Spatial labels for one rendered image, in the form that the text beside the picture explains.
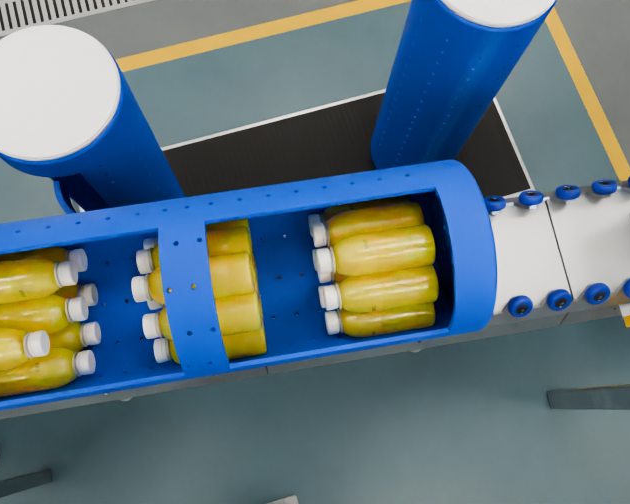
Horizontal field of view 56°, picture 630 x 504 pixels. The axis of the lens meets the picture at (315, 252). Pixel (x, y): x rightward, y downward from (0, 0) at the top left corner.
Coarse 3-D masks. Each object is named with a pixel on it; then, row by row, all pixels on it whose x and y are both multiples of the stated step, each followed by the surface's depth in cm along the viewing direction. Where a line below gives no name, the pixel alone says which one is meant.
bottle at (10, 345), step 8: (0, 328) 90; (8, 328) 90; (16, 328) 91; (0, 336) 88; (8, 336) 88; (16, 336) 89; (24, 336) 89; (0, 344) 87; (8, 344) 88; (16, 344) 88; (24, 344) 88; (0, 352) 87; (8, 352) 87; (16, 352) 88; (24, 352) 89; (0, 360) 87; (8, 360) 88; (16, 360) 88; (24, 360) 89; (0, 368) 88; (8, 368) 89
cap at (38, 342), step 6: (42, 330) 91; (30, 336) 89; (36, 336) 89; (42, 336) 90; (30, 342) 89; (36, 342) 89; (42, 342) 90; (48, 342) 92; (30, 348) 89; (36, 348) 89; (42, 348) 89; (48, 348) 91; (36, 354) 89; (42, 354) 89
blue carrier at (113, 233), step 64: (256, 192) 89; (320, 192) 87; (384, 192) 86; (448, 192) 85; (128, 256) 105; (192, 256) 81; (256, 256) 108; (448, 256) 103; (128, 320) 106; (192, 320) 81; (320, 320) 105; (448, 320) 102; (128, 384) 87
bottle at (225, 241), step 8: (208, 232) 94; (216, 232) 94; (224, 232) 94; (232, 232) 93; (240, 232) 93; (248, 232) 96; (208, 240) 92; (216, 240) 92; (224, 240) 92; (232, 240) 92; (240, 240) 92; (248, 240) 93; (152, 248) 94; (208, 248) 92; (216, 248) 92; (224, 248) 92; (232, 248) 92; (240, 248) 92; (248, 248) 93; (152, 256) 93; (152, 264) 93
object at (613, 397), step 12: (624, 384) 160; (552, 396) 196; (564, 396) 187; (576, 396) 179; (588, 396) 172; (600, 396) 165; (612, 396) 159; (624, 396) 153; (552, 408) 197; (564, 408) 188; (576, 408) 180; (588, 408) 173; (600, 408) 166; (612, 408) 160; (624, 408) 154
